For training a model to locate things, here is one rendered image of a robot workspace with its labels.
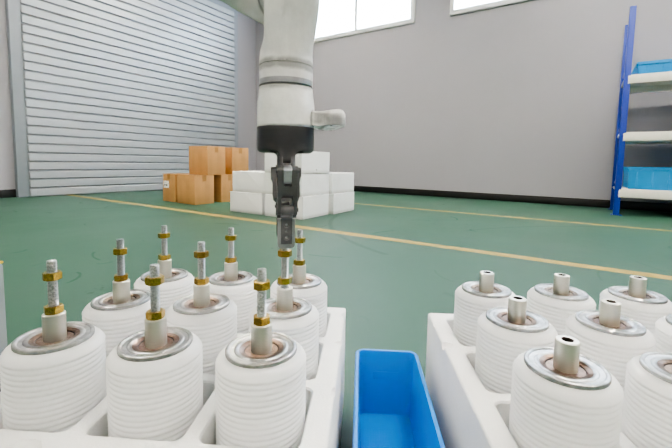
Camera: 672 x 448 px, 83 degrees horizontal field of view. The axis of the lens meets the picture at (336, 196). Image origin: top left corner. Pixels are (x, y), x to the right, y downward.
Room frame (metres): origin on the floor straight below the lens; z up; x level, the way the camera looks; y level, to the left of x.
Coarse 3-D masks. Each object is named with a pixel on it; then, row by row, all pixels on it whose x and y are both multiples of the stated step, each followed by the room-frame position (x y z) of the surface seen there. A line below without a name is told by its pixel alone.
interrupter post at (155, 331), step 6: (162, 318) 0.40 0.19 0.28; (144, 324) 0.40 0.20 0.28; (150, 324) 0.39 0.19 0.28; (156, 324) 0.39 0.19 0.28; (162, 324) 0.40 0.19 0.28; (150, 330) 0.39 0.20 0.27; (156, 330) 0.39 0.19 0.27; (162, 330) 0.40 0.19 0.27; (150, 336) 0.39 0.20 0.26; (156, 336) 0.39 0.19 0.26; (162, 336) 0.40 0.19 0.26; (150, 342) 0.39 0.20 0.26; (156, 342) 0.39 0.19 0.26; (162, 342) 0.40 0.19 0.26; (150, 348) 0.39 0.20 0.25; (156, 348) 0.39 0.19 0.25
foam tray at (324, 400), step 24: (336, 312) 0.67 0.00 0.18; (336, 336) 0.58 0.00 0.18; (336, 360) 0.51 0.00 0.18; (312, 384) 0.45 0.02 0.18; (336, 384) 0.46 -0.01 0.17; (0, 408) 0.39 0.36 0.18; (96, 408) 0.39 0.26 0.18; (312, 408) 0.40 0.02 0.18; (336, 408) 0.47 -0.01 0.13; (0, 432) 0.36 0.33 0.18; (24, 432) 0.36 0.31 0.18; (48, 432) 0.36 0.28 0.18; (72, 432) 0.36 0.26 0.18; (96, 432) 0.38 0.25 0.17; (192, 432) 0.36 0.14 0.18; (312, 432) 0.36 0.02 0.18; (336, 432) 0.48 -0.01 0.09
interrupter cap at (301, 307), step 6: (270, 300) 0.53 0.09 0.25; (276, 300) 0.53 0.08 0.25; (294, 300) 0.53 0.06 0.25; (300, 300) 0.54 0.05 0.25; (306, 300) 0.53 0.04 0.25; (270, 306) 0.51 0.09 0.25; (276, 306) 0.52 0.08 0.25; (294, 306) 0.52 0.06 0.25; (300, 306) 0.51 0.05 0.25; (306, 306) 0.51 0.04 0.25; (270, 312) 0.49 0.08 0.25; (276, 312) 0.49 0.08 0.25; (282, 312) 0.50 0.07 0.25; (288, 312) 0.49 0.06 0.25; (294, 312) 0.49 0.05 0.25; (300, 312) 0.49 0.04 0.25; (306, 312) 0.49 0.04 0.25; (270, 318) 0.48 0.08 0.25; (276, 318) 0.47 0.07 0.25; (282, 318) 0.47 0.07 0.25; (288, 318) 0.47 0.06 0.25; (294, 318) 0.48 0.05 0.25
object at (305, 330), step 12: (252, 312) 0.50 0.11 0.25; (312, 312) 0.50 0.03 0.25; (276, 324) 0.47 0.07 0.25; (288, 324) 0.47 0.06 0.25; (300, 324) 0.47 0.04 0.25; (312, 324) 0.49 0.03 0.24; (300, 336) 0.47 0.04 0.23; (312, 336) 0.49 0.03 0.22; (312, 348) 0.49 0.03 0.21; (312, 360) 0.49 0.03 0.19; (312, 372) 0.49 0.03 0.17
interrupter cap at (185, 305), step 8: (192, 296) 0.54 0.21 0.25; (216, 296) 0.54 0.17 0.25; (224, 296) 0.54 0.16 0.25; (176, 304) 0.51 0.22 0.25; (184, 304) 0.51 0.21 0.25; (192, 304) 0.52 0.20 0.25; (216, 304) 0.51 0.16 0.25; (224, 304) 0.51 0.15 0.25; (184, 312) 0.48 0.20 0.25; (192, 312) 0.48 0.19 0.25; (200, 312) 0.48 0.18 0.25; (208, 312) 0.49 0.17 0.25
